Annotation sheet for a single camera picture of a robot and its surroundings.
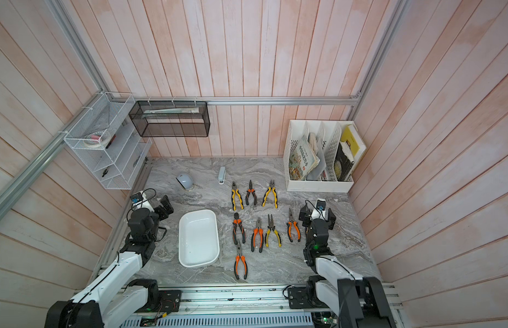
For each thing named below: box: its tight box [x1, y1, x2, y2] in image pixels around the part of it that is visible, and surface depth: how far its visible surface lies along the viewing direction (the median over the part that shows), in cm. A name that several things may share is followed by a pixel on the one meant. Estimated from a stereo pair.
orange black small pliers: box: [245, 179, 258, 206], surface depth 106 cm
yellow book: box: [340, 124, 367, 158], surface depth 94 cm
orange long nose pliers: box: [233, 241, 248, 280], surface depth 83 cm
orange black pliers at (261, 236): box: [251, 217, 265, 253], surface depth 91 cm
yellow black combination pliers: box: [231, 181, 245, 212], surface depth 103 cm
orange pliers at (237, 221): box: [232, 211, 246, 245], surface depth 92 cm
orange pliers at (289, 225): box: [286, 207, 302, 243], surface depth 93 cm
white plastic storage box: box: [178, 209, 220, 268], surface depth 89 cm
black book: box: [333, 142, 355, 182], surface depth 100 cm
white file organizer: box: [282, 118, 360, 193], surface depth 103 cm
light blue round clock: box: [175, 173, 194, 192], surface depth 103 cm
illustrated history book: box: [289, 136, 321, 181], surface depth 100 cm
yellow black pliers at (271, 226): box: [264, 213, 282, 248], surface depth 92 cm
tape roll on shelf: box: [83, 131, 108, 149], surface depth 75 cm
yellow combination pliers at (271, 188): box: [260, 179, 278, 209], surface depth 105 cm
